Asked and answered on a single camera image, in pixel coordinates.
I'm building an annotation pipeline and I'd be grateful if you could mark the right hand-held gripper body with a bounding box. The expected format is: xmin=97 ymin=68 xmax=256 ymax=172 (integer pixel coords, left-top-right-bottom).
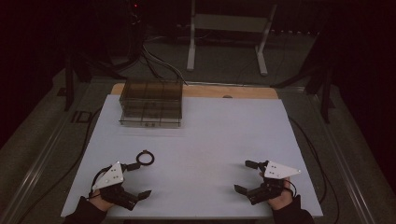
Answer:
xmin=247 ymin=161 xmax=303 ymax=206

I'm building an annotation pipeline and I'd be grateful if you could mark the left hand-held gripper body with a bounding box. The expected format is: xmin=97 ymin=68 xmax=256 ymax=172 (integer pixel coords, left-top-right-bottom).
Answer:
xmin=92 ymin=161 xmax=140 ymax=212

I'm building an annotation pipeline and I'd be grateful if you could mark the black ring bracelet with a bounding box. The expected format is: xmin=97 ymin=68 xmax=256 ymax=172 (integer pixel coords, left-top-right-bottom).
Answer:
xmin=135 ymin=149 xmax=156 ymax=167

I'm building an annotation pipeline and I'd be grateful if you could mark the person's right hand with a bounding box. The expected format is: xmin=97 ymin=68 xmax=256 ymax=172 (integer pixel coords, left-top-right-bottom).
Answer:
xmin=259 ymin=173 xmax=295 ymax=211

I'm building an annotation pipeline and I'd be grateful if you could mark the person's left hand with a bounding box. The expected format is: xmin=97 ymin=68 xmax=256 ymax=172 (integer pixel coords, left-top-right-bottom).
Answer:
xmin=89 ymin=191 xmax=115 ymax=213

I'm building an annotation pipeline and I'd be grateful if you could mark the white paper table sheet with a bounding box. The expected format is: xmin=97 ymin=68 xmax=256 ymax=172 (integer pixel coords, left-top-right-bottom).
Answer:
xmin=61 ymin=94 xmax=324 ymax=218

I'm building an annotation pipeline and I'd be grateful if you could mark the clear plastic drawer organizer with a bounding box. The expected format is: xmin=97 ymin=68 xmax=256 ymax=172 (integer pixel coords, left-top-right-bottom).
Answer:
xmin=119 ymin=78 xmax=184 ymax=129

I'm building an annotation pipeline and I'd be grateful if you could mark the black metal stand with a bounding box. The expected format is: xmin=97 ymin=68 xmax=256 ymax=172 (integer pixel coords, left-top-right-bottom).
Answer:
xmin=270 ymin=60 xmax=337 ymax=124
xmin=63 ymin=52 xmax=125 ymax=112

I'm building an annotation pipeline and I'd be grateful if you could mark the dark equipment tower red light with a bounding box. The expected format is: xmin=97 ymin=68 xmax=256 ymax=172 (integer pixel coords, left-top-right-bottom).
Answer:
xmin=123 ymin=0 xmax=148 ymax=64

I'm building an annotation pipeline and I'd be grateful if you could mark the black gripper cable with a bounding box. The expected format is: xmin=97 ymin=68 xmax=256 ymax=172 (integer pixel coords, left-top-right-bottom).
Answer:
xmin=89 ymin=166 xmax=112 ymax=200
xmin=285 ymin=178 xmax=298 ymax=198

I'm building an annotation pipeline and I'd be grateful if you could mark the black floor cable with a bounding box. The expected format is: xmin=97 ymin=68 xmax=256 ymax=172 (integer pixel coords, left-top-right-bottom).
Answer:
xmin=288 ymin=115 xmax=341 ymax=224
xmin=17 ymin=106 xmax=104 ymax=224

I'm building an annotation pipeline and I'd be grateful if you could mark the bundle of floor cables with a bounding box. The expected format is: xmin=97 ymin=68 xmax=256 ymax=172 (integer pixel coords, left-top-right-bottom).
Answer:
xmin=140 ymin=41 xmax=189 ymax=87

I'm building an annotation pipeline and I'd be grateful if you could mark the white metal table frame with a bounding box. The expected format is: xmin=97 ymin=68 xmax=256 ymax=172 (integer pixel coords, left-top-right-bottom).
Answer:
xmin=186 ymin=0 xmax=278 ymax=77

